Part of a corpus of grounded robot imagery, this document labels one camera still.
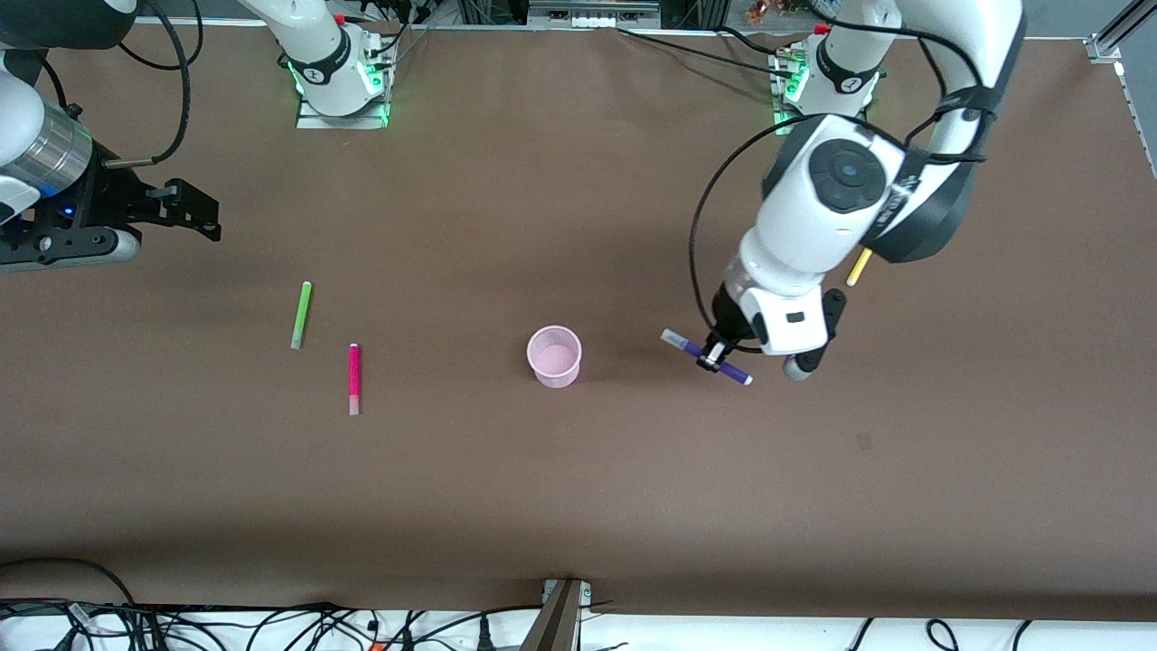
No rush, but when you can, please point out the pink plastic cup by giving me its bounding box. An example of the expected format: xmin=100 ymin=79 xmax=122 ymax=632
xmin=526 ymin=325 xmax=583 ymax=390

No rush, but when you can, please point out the green highlighter pen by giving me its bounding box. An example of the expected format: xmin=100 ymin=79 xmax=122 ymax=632
xmin=289 ymin=281 xmax=313 ymax=351

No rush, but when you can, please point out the grey metal mount post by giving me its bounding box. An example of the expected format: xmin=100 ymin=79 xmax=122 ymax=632
xmin=520 ymin=579 xmax=594 ymax=651

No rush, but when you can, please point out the purple highlighter pen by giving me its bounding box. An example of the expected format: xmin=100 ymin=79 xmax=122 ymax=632
xmin=660 ymin=328 xmax=754 ymax=387

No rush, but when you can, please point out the grey metal box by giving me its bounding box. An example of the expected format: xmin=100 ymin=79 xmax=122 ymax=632
xmin=527 ymin=0 xmax=663 ymax=30

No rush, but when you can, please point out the black looped floor cable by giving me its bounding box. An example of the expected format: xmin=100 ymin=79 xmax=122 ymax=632
xmin=0 ymin=556 xmax=138 ymax=620

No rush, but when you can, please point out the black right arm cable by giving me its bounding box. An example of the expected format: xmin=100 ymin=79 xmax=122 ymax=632
xmin=102 ymin=0 xmax=205 ymax=170

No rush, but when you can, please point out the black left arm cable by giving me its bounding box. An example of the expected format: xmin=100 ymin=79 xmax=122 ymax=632
xmin=689 ymin=18 xmax=997 ymax=355

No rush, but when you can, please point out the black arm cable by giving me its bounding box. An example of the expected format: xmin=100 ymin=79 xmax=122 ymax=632
xmin=102 ymin=0 xmax=205 ymax=170
xmin=689 ymin=18 xmax=997 ymax=355

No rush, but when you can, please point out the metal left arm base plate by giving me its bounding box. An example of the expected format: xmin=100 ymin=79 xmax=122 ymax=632
xmin=771 ymin=45 xmax=870 ymax=138

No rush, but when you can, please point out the black cable across table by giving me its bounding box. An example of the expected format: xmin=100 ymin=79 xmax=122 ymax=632
xmin=617 ymin=25 xmax=802 ymax=79

